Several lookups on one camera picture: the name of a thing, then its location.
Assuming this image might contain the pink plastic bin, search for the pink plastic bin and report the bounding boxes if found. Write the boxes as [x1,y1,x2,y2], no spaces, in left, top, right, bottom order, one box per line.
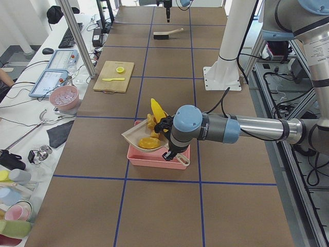
[122,119,190,170]

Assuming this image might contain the lower teach pendant tablet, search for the lower teach pendant tablet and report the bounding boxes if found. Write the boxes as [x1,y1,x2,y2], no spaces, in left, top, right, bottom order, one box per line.
[29,69,68,98]

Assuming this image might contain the beige hand brush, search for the beige hand brush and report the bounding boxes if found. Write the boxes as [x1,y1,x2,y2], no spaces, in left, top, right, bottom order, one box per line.
[153,28,184,40]

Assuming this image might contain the aluminium frame post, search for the aluminium frame post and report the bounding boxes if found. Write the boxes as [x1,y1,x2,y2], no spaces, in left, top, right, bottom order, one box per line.
[59,0,96,79]

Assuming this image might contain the bamboo cutting board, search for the bamboo cutting board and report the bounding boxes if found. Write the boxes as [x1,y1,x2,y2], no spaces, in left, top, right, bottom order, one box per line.
[93,61,135,93]

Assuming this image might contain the pink cup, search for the pink cup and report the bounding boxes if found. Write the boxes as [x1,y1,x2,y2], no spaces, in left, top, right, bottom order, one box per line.
[4,202,32,221]

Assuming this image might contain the toy brown potato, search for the toy brown potato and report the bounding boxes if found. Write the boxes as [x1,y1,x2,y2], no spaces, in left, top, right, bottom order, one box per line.
[138,137,160,150]

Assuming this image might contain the teach pendant tablet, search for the teach pendant tablet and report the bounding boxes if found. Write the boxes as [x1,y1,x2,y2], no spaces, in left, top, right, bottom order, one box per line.
[29,69,68,98]
[46,49,79,70]

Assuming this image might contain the beige plastic dustpan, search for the beige plastic dustpan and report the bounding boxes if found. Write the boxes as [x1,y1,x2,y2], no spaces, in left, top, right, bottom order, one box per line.
[121,114,190,170]

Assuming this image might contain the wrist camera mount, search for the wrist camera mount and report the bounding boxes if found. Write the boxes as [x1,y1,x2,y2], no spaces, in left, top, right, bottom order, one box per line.
[154,116,174,134]

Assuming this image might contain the metal grabber tool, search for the metal grabber tool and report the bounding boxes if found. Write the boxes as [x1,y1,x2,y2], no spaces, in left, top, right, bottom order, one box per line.
[5,109,58,150]

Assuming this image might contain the yellow toy corn cob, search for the yellow toy corn cob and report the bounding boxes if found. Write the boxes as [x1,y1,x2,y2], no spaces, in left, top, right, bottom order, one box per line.
[151,98,168,124]

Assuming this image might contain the yellow lemon slices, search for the yellow lemon slices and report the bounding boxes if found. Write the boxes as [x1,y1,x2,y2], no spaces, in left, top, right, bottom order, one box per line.
[116,66,125,74]

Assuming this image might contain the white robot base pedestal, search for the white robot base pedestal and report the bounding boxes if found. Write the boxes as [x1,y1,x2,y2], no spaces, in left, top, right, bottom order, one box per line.
[203,0,258,91]

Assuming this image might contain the pink bowl with ice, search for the pink bowl with ice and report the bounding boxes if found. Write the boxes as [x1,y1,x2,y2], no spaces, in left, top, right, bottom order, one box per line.
[49,85,79,111]

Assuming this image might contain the green cup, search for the green cup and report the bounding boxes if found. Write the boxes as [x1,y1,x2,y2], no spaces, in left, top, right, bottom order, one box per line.
[1,220,32,239]

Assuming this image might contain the upper teach pendant tablet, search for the upper teach pendant tablet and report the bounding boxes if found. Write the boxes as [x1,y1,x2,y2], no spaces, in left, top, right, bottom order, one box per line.
[46,49,79,70]

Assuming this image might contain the black keyboard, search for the black keyboard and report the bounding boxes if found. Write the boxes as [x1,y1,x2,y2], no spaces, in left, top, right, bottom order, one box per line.
[58,27,75,49]

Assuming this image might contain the dark grey cloth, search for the dark grey cloth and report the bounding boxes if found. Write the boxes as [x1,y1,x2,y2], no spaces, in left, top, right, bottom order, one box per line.
[47,120,74,148]

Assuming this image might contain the light blue cup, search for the light blue cup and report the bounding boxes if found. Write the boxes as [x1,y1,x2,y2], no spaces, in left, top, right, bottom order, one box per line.
[0,187,22,206]

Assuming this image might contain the yellow plastic knife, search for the yellow plastic knife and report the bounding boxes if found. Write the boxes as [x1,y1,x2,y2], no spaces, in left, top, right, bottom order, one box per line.
[102,77,125,82]

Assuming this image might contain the black computer mouse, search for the black computer mouse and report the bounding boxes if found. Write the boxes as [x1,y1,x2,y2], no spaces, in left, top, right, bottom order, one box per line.
[42,47,54,55]

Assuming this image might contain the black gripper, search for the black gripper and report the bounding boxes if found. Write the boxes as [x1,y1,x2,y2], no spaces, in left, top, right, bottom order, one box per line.
[162,140,187,161]
[156,0,172,23]

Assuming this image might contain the toy ginger root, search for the toy ginger root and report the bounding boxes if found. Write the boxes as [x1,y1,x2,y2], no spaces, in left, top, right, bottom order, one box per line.
[147,113,160,139]

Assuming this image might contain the black cap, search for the black cap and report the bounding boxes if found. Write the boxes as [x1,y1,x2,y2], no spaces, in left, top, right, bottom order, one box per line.
[46,6,64,24]

